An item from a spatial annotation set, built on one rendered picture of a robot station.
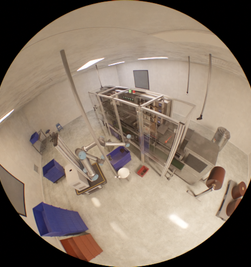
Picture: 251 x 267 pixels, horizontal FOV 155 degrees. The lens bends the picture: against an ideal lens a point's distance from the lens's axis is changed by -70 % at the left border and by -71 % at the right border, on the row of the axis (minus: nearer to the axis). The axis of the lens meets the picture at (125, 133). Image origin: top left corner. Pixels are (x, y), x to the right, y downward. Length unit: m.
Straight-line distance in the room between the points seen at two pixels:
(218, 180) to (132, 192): 1.98
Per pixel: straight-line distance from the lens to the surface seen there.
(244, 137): 5.19
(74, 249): 2.69
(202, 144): 2.06
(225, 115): 4.61
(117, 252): 2.81
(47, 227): 2.40
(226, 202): 3.35
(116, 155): 2.82
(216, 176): 2.12
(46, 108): 6.49
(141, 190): 2.52
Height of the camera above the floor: 2.46
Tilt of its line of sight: 41 degrees down
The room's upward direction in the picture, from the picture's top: 12 degrees counter-clockwise
